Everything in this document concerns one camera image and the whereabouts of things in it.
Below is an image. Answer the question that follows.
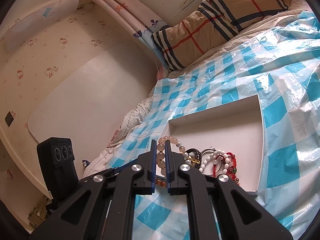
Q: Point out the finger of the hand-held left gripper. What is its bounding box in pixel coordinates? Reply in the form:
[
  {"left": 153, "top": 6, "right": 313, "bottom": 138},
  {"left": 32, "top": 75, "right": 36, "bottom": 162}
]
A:
[{"left": 99, "top": 162, "right": 137, "bottom": 178}]

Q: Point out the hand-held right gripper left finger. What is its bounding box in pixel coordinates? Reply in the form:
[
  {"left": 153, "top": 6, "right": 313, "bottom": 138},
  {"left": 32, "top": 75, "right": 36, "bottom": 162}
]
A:
[{"left": 30, "top": 139, "right": 158, "bottom": 240}]

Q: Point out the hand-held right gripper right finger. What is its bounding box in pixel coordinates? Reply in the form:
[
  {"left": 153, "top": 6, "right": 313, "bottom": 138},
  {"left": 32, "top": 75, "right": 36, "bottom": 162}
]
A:
[{"left": 164, "top": 139, "right": 293, "bottom": 240}]

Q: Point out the pink round bead bracelet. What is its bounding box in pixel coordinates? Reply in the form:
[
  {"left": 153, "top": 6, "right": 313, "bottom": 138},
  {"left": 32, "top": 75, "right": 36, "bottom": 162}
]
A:
[{"left": 155, "top": 135, "right": 187, "bottom": 187}]

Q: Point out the black braided leather bracelet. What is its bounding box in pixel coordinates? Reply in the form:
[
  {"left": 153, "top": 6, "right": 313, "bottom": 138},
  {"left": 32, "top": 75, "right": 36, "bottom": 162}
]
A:
[{"left": 185, "top": 148, "right": 203, "bottom": 172}]

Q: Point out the red string charm bracelet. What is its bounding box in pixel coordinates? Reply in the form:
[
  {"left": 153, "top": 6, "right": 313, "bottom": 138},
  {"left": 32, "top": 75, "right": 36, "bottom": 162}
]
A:
[{"left": 212, "top": 152, "right": 240, "bottom": 184}]

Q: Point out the white shallow cardboard box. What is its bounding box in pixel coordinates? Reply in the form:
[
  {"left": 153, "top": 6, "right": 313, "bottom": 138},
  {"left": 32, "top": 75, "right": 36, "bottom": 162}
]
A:
[{"left": 168, "top": 94, "right": 265, "bottom": 196}]

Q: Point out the white rounded board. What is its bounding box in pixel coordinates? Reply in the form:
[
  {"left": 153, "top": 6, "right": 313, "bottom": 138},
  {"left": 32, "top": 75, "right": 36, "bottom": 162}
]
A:
[{"left": 27, "top": 39, "right": 157, "bottom": 143}]

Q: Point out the beige plaid pillow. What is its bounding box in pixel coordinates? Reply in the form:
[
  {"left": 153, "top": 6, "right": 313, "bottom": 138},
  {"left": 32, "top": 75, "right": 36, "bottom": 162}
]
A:
[{"left": 151, "top": 0, "right": 290, "bottom": 72}]

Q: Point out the blue checked plastic sheet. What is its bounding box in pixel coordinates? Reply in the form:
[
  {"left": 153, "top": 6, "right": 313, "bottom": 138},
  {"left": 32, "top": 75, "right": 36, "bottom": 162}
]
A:
[{"left": 100, "top": 10, "right": 320, "bottom": 240}]

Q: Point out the translucent white plastic cover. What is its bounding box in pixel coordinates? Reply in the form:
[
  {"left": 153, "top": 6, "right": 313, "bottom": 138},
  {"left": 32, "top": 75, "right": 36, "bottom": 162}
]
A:
[{"left": 5, "top": 0, "right": 80, "bottom": 53}]

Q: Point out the blue print curtain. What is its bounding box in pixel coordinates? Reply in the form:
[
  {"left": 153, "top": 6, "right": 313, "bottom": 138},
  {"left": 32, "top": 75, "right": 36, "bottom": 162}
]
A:
[{"left": 69, "top": 0, "right": 173, "bottom": 68}]

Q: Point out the white oval bead bracelet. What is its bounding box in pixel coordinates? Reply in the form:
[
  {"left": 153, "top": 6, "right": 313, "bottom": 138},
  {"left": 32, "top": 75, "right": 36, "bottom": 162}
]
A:
[{"left": 199, "top": 149, "right": 237, "bottom": 173}]

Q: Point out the black wall switch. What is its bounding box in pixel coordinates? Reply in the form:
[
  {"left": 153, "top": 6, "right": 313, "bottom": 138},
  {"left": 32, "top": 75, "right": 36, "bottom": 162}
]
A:
[{"left": 5, "top": 111, "right": 15, "bottom": 127}]

